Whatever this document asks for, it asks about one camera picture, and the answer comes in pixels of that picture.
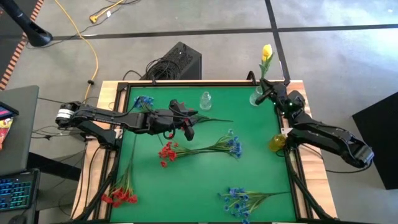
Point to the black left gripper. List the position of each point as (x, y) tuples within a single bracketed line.
[(161, 121)]

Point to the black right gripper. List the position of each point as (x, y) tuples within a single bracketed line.
[(283, 96)]

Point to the yellow artificial tulip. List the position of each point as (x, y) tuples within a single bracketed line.
[(265, 58), (267, 48)]

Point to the blue artificial flower bunch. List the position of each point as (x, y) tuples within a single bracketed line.
[(239, 202), (143, 101), (234, 147)]

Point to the amber glass bottle vase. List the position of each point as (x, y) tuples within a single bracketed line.
[(276, 142)]

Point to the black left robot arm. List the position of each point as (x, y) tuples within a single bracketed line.
[(102, 116)]

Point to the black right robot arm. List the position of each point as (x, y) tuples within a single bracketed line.
[(326, 137)]

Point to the clear flared glass vase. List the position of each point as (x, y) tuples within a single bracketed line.
[(255, 99)]

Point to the clear ribbed glass bottle vase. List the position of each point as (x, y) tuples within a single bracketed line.
[(205, 102)]

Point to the black computer tower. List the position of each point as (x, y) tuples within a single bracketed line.
[(183, 59)]

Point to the green table mat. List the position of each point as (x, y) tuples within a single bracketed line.
[(174, 193)]

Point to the wooden table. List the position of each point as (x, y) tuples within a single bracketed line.
[(105, 93)]

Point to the black storage box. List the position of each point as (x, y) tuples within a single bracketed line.
[(379, 140)]

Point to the grey side desk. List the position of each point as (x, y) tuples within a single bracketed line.
[(21, 130)]

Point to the black stand base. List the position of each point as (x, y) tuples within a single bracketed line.
[(34, 34)]

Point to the dark tablet device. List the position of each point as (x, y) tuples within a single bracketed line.
[(7, 110)]

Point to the colourful snack packet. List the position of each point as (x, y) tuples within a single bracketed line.
[(4, 133)]

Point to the black backlit keyboard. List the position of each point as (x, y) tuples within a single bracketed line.
[(17, 193)]

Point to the black mat with striped edge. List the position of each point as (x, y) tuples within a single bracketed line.
[(7, 56)]

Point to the black computer mouse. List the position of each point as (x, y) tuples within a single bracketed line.
[(17, 220)]

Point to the black aluminium table frame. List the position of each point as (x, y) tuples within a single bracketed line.
[(233, 84)]

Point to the silver metal bracket plate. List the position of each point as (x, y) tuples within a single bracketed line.
[(284, 130)]

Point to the black frame strut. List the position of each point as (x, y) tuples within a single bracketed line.
[(306, 186), (107, 174)]

